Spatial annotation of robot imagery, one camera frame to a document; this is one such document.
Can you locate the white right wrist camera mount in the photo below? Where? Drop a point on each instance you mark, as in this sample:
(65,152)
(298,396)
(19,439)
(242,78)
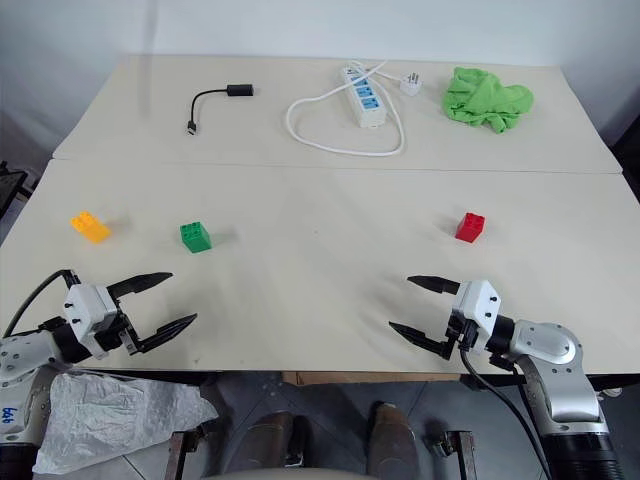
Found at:
(480,305)

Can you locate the green toy brick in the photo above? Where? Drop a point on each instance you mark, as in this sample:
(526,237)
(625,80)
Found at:
(196,239)

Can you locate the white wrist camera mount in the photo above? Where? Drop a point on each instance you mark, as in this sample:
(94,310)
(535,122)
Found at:
(87,310)
(480,305)

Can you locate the white power plug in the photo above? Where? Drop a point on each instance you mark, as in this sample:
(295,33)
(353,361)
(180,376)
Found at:
(411,82)

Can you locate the yellow toy brick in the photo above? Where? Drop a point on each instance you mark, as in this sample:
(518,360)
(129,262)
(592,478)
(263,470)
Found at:
(90,228)

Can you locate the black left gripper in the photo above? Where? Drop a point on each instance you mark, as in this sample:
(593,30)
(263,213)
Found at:
(122,332)

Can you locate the red toy brick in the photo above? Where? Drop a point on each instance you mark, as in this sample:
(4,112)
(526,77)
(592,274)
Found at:
(470,227)

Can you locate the dark rounded shape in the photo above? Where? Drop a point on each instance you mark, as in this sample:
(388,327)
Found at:
(272,437)
(392,440)

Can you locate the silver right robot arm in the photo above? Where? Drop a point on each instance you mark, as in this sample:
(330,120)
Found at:
(550,345)

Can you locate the crumpled green cloth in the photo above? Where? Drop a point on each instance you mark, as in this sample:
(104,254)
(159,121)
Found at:
(480,97)

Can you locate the rusty metal table leg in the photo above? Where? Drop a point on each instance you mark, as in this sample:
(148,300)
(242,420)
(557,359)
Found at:
(466,457)
(177,455)

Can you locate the white plastic bag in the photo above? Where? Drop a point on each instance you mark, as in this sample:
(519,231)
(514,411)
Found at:
(115,415)

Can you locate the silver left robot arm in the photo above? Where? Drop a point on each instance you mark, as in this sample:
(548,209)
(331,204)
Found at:
(20,356)

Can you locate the black metal stand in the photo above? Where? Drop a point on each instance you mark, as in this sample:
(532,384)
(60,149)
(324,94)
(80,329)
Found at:
(15,187)

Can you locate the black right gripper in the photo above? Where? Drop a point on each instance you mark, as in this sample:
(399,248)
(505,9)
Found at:
(462,332)

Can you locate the black caster wheel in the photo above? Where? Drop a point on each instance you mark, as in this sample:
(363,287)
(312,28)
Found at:
(440,444)

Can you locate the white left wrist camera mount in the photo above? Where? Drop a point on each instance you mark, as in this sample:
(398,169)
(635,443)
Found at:
(87,310)

